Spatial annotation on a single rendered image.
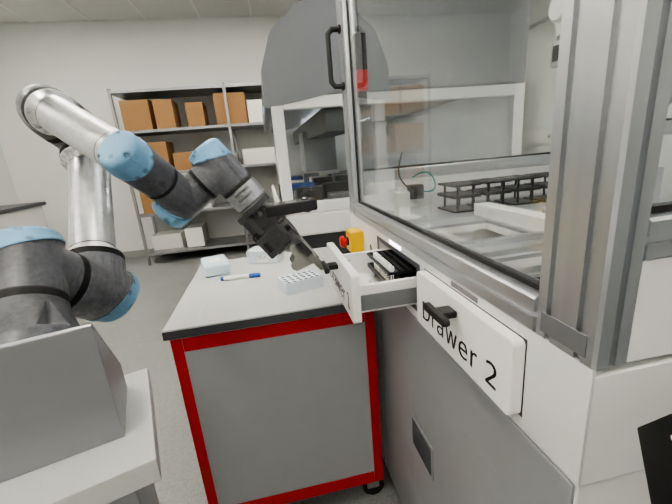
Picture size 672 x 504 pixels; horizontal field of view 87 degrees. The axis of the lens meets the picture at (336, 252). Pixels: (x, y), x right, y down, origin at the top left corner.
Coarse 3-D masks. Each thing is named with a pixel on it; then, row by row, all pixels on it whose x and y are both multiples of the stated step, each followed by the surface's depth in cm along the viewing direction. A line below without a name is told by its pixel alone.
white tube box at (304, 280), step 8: (296, 272) 116; (304, 272) 117; (312, 272) 116; (280, 280) 110; (288, 280) 110; (296, 280) 109; (304, 280) 109; (312, 280) 110; (320, 280) 112; (280, 288) 112; (288, 288) 107; (296, 288) 108; (304, 288) 110; (312, 288) 111
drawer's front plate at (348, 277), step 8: (328, 248) 96; (336, 248) 91; (328, 256) 98; (336, 256) 85; (344, 264) 78; (336, 272) 88; (344, 272) 77; (352, 272) 72; (336, 280) 89; (344, 280) 78; (352, 280) 71; (336, 288) 91; (344, 288) 80; (352, 288) 72; (344, 296) 81; (352, 296) 72; (360, 296) 72; (344, 304) 82; (352, 304) 73; (360, 304) 73; (352, 312) 74; (360, 312) 73; (352, 320) 75; (360, 320) 74
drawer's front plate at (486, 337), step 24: (432, 288) 64; (480, 312) 51; (480, 336) 50; (504, 336) 45; (456, 360) 58; (480, 360) 51; (504, 360) 45; (480, 384) 52; (504, 384) 46; (504, 408) 47
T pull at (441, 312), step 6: (426, 306) 59; (432, 306) 58; (444, 306) 58; (432, 312) 57; (438, 312) 56; (444, 312) 56; (450, 312) 56; (456, 312) 56; (438, 318) 55; (444, 318) 54; (450, 318) 56; (444, 324) 53
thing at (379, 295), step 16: (352, 256) 97; (368, 256) 98; (368, 272) 99; (368, 288) 74; (384, 288) 75; (400, 288) 76; (416, 288) 76; (368, 304) 75; (384, 304) 76; (400, 304) 76
